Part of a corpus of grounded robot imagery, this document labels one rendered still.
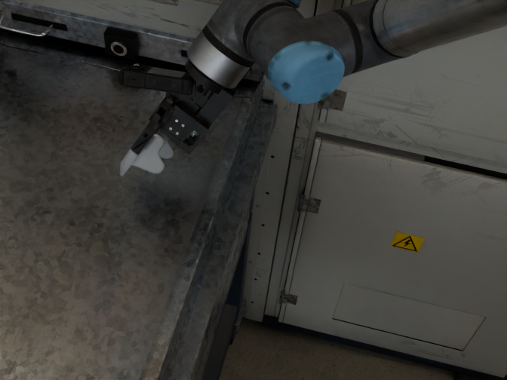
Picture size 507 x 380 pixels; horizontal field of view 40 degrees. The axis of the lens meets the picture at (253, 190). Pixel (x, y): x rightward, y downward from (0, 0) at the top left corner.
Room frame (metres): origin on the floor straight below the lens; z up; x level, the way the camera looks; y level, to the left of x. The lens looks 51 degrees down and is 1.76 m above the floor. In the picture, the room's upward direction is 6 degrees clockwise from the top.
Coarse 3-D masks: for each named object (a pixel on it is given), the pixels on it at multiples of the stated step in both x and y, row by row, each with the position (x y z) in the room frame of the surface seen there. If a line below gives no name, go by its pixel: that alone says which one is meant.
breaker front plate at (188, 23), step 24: (24, 0) 1.06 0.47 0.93; (48, 0) 1.05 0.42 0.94; (72, 0) 1.04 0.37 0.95; (96, 0) 1.04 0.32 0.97; (120, 0) 1.03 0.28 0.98; (144, 0) 1.02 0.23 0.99; (168, 0) 1.02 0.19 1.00; (192, 0) 1.01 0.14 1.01; (144, 24) 1.02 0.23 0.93; (168, 24) 1.02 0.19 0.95; (192, 24) 1.01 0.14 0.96
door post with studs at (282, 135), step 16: (304, 0) 0.94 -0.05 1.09; (304, 16) 0.94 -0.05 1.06; (272, 96) 0.95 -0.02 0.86; (288, 112) 0.94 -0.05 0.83; (288, 128) 0.94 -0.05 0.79; (272, 144) 0.94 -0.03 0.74; (288, 144) 0.94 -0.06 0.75; (272, 160) 0.94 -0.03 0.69; (272, 176) 0.94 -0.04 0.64; (272, 192) 0.94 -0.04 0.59; (272, 208) 0.94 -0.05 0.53; (272, 224) 0.94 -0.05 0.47; (272, 240) 0.94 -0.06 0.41; (256, 272) 0.94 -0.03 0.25; (256, 288) 0.94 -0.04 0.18; (256, 304) 0.94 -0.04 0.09; (256, 320) 0.94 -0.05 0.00
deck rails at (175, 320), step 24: (240, 120) 0.89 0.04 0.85; (240, 144) 0.78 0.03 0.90; (240, 168) 0.77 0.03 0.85; (216, 192) 0.72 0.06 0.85; (216, 216) 0.63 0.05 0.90; (192, 240) 0.62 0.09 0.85; (216, 240) 0.62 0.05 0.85; (192, 264) 0.57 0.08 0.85; (192, 288) 0.51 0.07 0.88; (168, 312) 0.48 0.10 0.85; (168, 336) 0.45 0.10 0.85; (168, 360) 0.40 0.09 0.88
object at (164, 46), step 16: (0, 0) 1.06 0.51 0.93; (16, 16) 1.05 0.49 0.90; (32, 16) 1.05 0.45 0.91; (48, 16) 1.04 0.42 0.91; (64, 16) 1.04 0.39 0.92; (80, 16) 1.04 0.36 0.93; (64, 32) 1.04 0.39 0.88; (80, 32) 1.03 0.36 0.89; (96, 32) 1.03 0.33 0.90; (144, 32) 1.01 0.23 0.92; (160, 32) 1.02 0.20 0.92; (144, 48) 1.01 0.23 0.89; (160, 48) 1.01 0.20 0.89; (176, 48) 1.00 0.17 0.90; (256, 64) 0.98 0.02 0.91; (256, 80) 0.98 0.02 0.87
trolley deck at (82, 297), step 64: (0, 64) 0.97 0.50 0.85; (64, 64) 0.99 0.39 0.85; (0, 128) 0.81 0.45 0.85; (64, 128) 0.82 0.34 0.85; (128, 128) 0.84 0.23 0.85; (256, 128) 0.88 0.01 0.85; (0, 192) 0.67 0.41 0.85; (64, 192) 0.68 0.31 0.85; (128, 192) 0.70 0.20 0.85; (192, 192) 0.71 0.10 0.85; (0, 256) 0.55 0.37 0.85; (64, 256) 0.56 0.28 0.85; (128, 256) 0.57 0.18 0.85; (0, 320) 0.44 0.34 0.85; (64, 320) 0.46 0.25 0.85; (128, 320) 0.47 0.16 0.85; (192, 320) 0.48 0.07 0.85
